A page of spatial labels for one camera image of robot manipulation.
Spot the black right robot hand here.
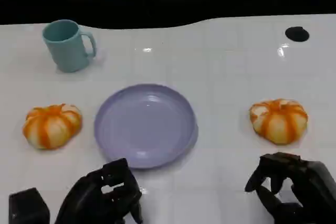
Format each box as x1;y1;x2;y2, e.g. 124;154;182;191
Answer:
244;152;336;224

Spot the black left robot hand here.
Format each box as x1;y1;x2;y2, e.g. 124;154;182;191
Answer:
54;157;144;224

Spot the orange and white bread roll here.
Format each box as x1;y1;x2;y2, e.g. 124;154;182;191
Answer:
22;103;83;150
249;98;309;146

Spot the lilac plate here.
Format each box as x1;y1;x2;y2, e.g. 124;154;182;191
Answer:
94;83;199;170

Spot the pale green mug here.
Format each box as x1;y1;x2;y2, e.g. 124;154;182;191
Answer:
42;19;97;73

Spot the black round table grommet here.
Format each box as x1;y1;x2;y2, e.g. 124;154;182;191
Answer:
285;26;310;42

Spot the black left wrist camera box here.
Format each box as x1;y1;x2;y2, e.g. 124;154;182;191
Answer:
8;187;50;224

